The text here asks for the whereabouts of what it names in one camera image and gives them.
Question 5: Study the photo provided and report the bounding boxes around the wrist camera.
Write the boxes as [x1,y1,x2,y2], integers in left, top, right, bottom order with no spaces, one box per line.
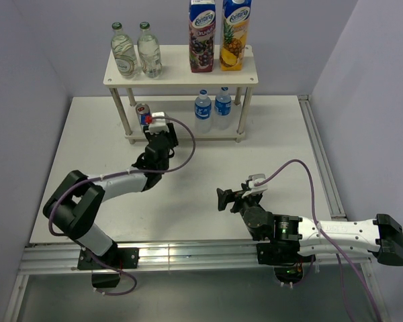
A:
[242,174,268,198]
[143,112,169,134]

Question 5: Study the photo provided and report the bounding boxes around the purple grape juice carton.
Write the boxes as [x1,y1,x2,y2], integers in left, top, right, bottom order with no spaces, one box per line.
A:
[188,0,216,73]

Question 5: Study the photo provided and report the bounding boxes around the Red Bull can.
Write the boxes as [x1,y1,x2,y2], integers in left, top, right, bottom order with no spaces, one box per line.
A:
[135,103,152,127]

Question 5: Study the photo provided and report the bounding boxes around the Pocari Sweat bottle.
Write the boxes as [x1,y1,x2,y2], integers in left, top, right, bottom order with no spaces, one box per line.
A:
[214,87,232,130]
[194,89,212,133]

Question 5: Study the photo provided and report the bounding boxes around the glass soda water bottle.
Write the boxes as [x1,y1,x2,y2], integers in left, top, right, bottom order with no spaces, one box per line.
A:
[137,21,162,78]
[111,22,139,78]

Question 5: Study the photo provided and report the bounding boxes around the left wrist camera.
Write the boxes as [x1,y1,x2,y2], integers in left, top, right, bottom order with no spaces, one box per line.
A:
[143,112,169,134]

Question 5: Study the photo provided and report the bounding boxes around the aluminium frame rail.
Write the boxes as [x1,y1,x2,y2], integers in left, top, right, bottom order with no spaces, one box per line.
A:
[3,95,387,322]

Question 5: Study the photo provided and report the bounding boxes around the white two-tier shelf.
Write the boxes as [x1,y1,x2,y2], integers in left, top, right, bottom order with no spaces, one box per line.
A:
[103,45,259,144]

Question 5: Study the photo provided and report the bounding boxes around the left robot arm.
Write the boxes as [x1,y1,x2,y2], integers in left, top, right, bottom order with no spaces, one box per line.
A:
[42,122,179,268]

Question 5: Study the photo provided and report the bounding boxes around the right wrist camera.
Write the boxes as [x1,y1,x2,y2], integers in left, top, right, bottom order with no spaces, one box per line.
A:
[242,174,268,198]

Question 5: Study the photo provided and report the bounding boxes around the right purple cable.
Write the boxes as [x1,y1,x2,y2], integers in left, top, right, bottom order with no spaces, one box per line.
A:
[255,159,384,322]

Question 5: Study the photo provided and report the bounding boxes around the yellow pineapple juice carton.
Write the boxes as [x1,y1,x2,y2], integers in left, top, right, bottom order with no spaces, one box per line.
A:
[220,0,252,71]

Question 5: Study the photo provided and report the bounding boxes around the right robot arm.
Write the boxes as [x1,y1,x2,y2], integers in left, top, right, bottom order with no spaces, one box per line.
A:
[216,187,403,266]

